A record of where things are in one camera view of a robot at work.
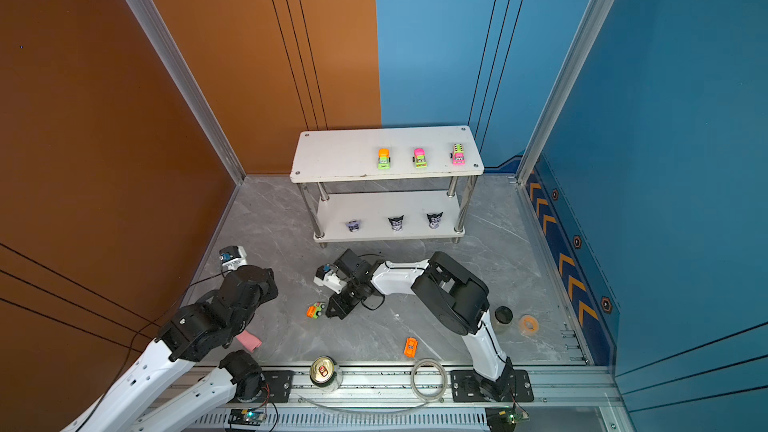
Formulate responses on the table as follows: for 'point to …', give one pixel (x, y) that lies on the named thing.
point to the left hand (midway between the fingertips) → (271, 271)
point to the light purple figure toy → (353, 225)
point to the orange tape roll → (529, 326)
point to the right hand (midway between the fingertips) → (327, 315)
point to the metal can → (322, 371)
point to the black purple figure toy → (434, 220)
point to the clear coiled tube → (441, 370)
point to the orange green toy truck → (315, 310)
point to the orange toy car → (410, 347)
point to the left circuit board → (248, 417)
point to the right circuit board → (504, 419)
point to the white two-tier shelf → (352, 155)
